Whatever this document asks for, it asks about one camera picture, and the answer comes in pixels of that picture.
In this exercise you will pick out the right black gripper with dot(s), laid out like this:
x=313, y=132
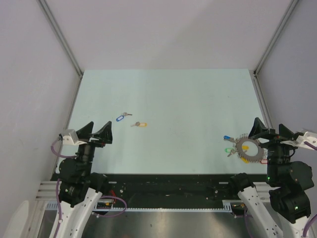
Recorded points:
x=284, y=135

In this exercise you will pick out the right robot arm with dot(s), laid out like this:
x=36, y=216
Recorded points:
x=288, y=181

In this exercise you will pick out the yellow tag key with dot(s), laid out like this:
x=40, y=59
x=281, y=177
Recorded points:
x=139, y=124

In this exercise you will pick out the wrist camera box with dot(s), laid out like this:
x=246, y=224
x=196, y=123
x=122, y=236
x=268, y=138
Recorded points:
x=70, y=137
x=307, y=140

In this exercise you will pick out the aluminium frame post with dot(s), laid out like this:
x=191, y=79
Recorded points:
x=278, y=32
x=48, y=14

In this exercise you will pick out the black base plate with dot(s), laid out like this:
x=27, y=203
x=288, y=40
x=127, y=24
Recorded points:
x=174, y=192

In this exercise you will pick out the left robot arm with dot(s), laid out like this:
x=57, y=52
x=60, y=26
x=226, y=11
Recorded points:
x=77, y=188

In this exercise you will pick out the right aluminium frame post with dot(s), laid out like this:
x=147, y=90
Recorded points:
x=278, y=32

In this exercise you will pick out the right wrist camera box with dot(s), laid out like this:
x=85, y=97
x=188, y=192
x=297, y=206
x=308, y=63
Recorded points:
x=307, y=140

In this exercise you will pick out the metal keyring disc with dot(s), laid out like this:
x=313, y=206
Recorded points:
x=255, y=152

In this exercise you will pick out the left aluminium frame post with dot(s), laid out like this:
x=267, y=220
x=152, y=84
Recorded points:
x=48, y=14

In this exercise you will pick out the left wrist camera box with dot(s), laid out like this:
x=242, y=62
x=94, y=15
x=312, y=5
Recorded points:
x=70, y=137

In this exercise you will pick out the blue tag key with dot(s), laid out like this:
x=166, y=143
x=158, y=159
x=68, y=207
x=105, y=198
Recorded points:
x=122, y=116
x=228, y=138

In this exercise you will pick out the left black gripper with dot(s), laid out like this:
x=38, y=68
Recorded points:
x=104, y=134

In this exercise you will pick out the green tag key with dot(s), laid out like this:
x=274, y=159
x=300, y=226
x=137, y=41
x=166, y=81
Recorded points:
x=230, y=151

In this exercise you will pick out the yellow tag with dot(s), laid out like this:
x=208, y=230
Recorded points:
x=245, y=149

